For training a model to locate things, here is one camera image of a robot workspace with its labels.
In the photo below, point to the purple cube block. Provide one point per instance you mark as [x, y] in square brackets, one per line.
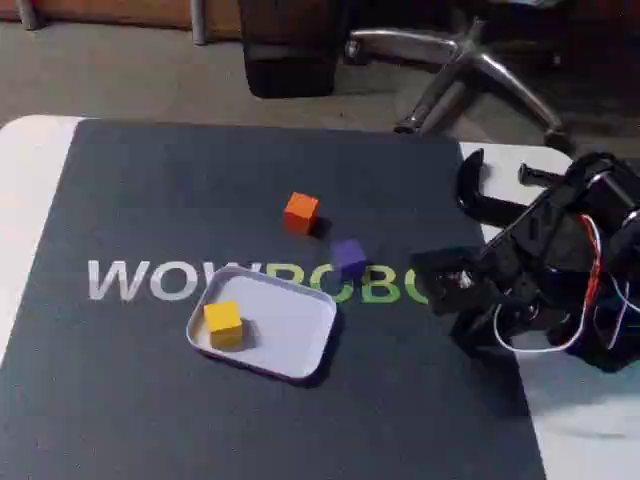
[348, 256]

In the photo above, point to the orange cube block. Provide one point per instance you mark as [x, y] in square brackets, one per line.
[300, 212]

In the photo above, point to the white rectangular tray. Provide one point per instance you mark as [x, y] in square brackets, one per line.
[285, 330]

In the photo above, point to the black table clamp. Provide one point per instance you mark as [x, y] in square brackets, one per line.
[475, 195]

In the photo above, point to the chrome office chair base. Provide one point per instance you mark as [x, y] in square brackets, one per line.
[480, 65]

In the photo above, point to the yellow cube block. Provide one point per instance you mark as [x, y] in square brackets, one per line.
[223, 320]

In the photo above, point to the black bin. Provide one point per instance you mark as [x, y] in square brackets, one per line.
[292, 50]

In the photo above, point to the black mat with WOWROBO print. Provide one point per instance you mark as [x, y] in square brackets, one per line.
[150, 400]

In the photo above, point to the grey metal leg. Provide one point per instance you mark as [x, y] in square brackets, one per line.
[27, 12]
[200, 22]

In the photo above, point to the brown wooden board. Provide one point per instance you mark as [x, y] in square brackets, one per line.
[115, 12]

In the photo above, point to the black square camera box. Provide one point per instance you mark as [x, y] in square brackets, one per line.
[445, 280]

